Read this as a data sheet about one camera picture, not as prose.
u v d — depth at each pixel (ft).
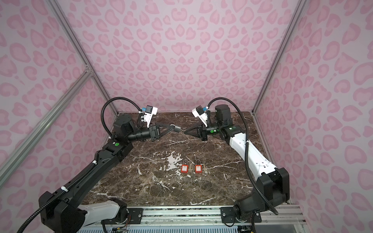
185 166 2.90
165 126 2.07
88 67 2.96
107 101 3.61
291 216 2.40
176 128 2.14
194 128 2.12
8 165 1.66
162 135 2.06
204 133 2.02
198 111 1.99
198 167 2.89
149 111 1.96
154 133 1.90
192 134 2.18
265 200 1.24
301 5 2.26
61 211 1.22
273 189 1.35
